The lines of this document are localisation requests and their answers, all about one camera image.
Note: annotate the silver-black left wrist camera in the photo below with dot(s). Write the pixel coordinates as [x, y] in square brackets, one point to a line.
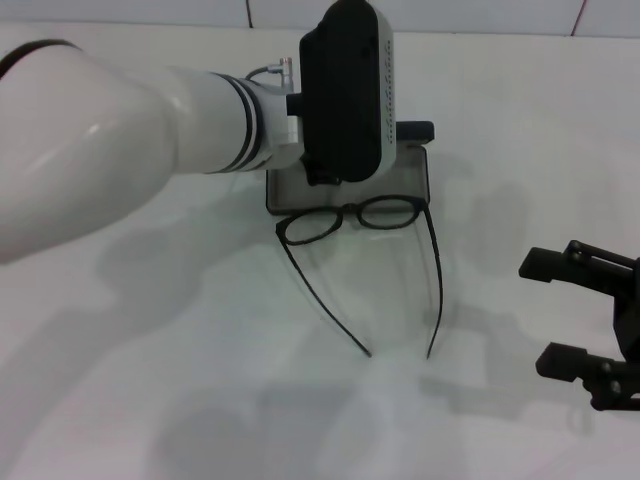
[340, 100]

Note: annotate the black hard glasses case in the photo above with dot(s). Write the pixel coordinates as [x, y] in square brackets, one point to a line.
[405, 170]

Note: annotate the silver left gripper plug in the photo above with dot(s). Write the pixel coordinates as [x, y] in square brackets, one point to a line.
[286, 75]

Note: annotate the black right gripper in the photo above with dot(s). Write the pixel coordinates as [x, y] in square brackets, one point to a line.
[627, 325]

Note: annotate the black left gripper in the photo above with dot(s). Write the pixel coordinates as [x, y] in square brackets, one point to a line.
[322, 177]

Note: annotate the black oval-lens glasses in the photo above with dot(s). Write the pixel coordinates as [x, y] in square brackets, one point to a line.
[350, 210]

